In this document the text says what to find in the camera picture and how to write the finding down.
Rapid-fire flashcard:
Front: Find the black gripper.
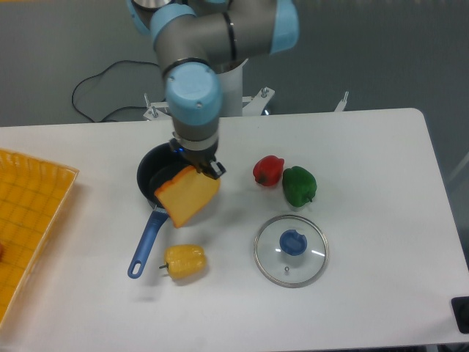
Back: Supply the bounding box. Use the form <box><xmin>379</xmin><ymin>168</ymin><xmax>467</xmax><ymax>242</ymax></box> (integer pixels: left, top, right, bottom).
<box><xmin>169</xmin><ymin>137</ymin><xmax>226</xmax><ymax>180</ymax></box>

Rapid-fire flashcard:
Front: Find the orange toy bread slice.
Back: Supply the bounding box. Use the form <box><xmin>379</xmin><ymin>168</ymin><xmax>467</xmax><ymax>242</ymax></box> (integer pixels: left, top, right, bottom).
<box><xmin>154</xmin><ymin>166</ymin><xmax>221</xmax><ymax>228</ymax></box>

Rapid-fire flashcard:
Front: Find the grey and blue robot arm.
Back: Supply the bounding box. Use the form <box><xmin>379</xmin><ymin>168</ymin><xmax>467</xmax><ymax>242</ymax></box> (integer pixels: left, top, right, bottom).
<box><xmin>126</xmin><ymin>1</ymin><xmax>300</xmax><ymax>179</ymax></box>

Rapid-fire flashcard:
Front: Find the red toy bell pepper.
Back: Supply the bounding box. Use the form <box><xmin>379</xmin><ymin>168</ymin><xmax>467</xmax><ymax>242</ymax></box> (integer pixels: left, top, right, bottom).
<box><xmin>253</xmin><ymin>155</ymin><xmax>284</xmax><ymax>187</ymax></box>

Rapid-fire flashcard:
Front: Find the yellow toy bell pepper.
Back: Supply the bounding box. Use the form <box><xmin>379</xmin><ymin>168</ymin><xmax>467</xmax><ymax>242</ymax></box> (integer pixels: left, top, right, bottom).
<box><xmin>159</xmin><ymin>244</ymin><xmax>207</xmax><ymax>280</ymax></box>

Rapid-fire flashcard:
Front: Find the green toy bell pepper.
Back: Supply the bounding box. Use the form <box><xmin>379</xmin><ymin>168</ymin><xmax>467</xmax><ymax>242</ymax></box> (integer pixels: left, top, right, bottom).
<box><xmin>282</xmin><ymin>166</ymin><xmax>317</xmax><ymax>208</ymax></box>

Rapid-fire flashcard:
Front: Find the glass lid with blue knob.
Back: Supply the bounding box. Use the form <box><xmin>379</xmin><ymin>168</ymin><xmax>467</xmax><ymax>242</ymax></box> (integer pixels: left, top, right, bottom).
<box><xmin>254</xmin><ymin>214</ymin><xmax>329</xmax><ymax>288</ymax></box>

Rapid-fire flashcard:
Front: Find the yellow plastic basket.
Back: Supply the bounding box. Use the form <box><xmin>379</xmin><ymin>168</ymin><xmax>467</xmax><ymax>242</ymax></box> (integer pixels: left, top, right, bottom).
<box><xmin>1</xmin><ymin>149</ymin><xmax>79</xmax><ymax>322</ymax></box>

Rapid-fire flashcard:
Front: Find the black device at table edge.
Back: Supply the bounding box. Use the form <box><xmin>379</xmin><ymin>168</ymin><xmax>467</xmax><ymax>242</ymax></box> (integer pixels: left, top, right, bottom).
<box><xmin>451</xmin><ymin>296</ymin><xmax>469</xmax><ymax>334</ymax></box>

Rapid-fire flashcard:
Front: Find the dark pot with blue handle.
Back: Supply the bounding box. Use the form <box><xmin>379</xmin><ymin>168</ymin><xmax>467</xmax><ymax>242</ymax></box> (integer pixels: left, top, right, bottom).
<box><xmin>128</xmin><ymin>143</ymin><xmax>193</xmax><ymax>279</ymax></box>

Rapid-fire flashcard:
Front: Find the black cable on floor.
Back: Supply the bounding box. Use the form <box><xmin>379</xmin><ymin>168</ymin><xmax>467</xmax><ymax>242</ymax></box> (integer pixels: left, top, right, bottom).
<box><xmin>71</xmin><ymin>60</ymin><xmax>164</xmax><ymax>123</ymax></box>

